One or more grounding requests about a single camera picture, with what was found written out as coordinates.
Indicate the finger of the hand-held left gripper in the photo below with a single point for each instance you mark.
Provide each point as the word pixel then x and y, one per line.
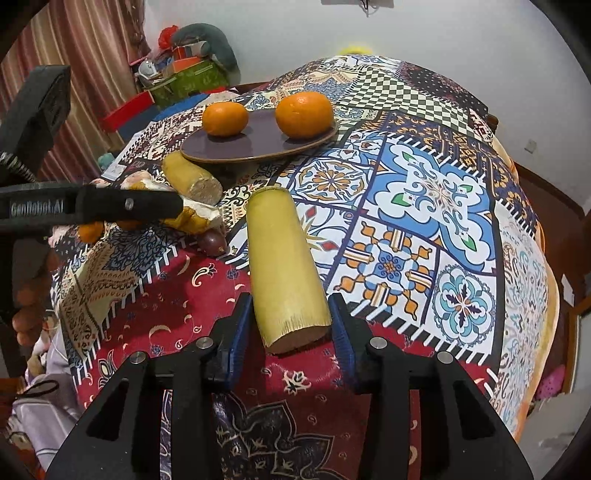
pixel 129 205

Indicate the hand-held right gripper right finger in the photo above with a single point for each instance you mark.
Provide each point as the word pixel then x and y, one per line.
pixel 340 332

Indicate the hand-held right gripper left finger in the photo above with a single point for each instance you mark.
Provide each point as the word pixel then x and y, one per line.
pixel 240 332

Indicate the small orange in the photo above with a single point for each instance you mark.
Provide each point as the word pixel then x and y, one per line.
pixel 91 233
pixel 25 326

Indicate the long yellow-green sugarcane piece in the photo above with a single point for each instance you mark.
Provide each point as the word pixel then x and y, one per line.
pixel 281 267

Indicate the dark purple plate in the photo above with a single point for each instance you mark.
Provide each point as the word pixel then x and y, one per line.
pixel 263 138

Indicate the teal plastic object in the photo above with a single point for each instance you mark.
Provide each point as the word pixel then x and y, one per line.
pixel 105 160

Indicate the short yellow sugarcane piece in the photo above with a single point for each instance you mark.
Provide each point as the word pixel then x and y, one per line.
pixel 184 177

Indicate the striped brown curtain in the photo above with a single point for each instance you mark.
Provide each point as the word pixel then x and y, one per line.
pixel 92 46

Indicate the dark purple passion fruit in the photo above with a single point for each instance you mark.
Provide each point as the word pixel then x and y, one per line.
pixel 212 243

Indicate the red box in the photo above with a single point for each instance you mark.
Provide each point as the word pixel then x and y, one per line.
pixel 129 110

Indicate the large orange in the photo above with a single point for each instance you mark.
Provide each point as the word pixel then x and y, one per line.
pixel 226 119
pixel 302 115

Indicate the patterned patchwork tablecloth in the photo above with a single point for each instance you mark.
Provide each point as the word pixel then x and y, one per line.
pixel 415 207

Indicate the orange box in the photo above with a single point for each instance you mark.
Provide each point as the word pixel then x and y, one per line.
pixel 187 62

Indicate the grey neck pillow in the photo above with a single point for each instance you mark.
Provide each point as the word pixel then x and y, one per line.
pixel 226 50

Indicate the white cloth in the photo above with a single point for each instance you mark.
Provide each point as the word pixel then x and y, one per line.
pixel 51 415

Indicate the pink slipper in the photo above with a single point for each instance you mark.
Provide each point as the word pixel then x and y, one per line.
pixel 550 383

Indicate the yellow plush object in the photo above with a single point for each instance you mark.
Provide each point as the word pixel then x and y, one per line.
pixel 355 49

